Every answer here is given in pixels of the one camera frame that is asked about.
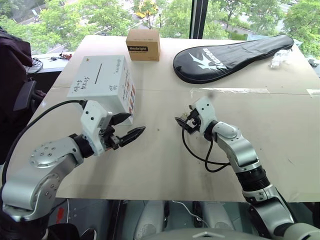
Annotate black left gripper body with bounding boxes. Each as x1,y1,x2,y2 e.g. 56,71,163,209
99,124,123,151

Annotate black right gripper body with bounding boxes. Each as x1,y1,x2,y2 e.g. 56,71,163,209
186,106,202,136

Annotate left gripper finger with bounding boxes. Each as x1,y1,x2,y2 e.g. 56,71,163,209
110,112,132,126
117,126,147,148

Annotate white box with slot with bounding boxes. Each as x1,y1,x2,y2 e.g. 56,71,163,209
66,55,137,126

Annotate brown cardboard box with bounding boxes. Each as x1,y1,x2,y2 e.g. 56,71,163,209
125,28,161,62

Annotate black racket cover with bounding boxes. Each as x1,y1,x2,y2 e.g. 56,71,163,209
172,34,295,85

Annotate small items on sill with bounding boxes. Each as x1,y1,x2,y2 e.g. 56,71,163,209
48,51,73,61

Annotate white rounded robot leg cover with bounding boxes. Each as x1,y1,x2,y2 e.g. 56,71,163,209
199,201,236,233
133,199,167,238

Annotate crumpled clear plastic wrap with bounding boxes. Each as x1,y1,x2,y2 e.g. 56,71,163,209
268,48,293,70

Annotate dark office chair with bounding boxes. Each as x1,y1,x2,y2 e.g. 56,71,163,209
0,26,48,163

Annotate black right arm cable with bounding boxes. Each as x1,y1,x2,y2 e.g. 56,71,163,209
181,122,232,172

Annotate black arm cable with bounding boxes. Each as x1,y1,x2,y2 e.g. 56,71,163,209
1,99,87,187
181,122,232,172

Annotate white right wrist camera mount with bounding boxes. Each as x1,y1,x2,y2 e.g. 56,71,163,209
194,97,217,133

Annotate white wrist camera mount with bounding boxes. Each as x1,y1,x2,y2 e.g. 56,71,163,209
79,100,115,157
194,97,217,133

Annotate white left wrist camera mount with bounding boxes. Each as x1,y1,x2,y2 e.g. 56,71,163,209
79,100,115,157

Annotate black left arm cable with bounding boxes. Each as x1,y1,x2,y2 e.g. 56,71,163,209
1,99,87,187

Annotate thin white cable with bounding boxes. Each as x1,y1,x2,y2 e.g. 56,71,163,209
172,199,210,227

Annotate black cable on sill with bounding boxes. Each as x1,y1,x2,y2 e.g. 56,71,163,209
31,56,44,74

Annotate dark window frame post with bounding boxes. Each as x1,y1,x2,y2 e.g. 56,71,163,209
190,0,210,40

